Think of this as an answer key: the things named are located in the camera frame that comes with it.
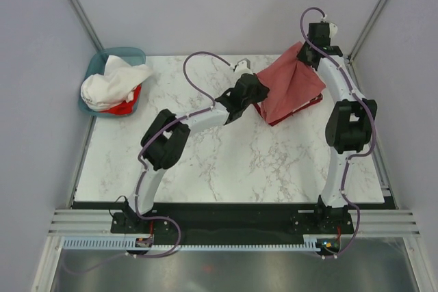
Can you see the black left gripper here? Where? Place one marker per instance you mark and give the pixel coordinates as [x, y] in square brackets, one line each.
[263, 92]

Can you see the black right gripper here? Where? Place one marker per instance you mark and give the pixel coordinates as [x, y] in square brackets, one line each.
[302, 56]

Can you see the salmon pink t-shirt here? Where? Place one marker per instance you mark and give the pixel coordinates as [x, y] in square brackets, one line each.
[291, 83]

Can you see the red t-shirt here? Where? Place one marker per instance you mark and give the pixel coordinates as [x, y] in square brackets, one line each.
[313, 101]
[126, 107]

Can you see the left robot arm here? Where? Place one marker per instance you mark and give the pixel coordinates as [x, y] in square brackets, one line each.
[165, 140]

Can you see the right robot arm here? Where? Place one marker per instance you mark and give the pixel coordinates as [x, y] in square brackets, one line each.
[350, 128]

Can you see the teal plastic basket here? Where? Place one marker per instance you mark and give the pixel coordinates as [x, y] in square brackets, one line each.
[132, 56]

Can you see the crumpled red t-shirt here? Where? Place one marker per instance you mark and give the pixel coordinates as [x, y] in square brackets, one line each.
[126, 107]

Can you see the crumpled white t-shirt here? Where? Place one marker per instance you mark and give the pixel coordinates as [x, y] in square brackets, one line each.
[115, 85]

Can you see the right aluminium frame post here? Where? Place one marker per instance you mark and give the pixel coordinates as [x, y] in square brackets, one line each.
[369, 24]

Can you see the aluminium frame post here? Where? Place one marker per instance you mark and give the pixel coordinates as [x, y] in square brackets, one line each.
[369, 24]
[86, 24]

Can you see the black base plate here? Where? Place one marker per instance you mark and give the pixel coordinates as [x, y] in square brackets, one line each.
[216, 222]

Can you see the white slotted cable duct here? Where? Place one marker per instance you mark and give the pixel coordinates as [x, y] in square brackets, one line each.
[133, 244]

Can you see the aluminium front rail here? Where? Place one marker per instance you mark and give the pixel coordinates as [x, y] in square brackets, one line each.
[373, 223]

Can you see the left aluminium frame post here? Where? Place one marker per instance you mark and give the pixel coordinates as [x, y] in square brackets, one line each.
[86, 24]

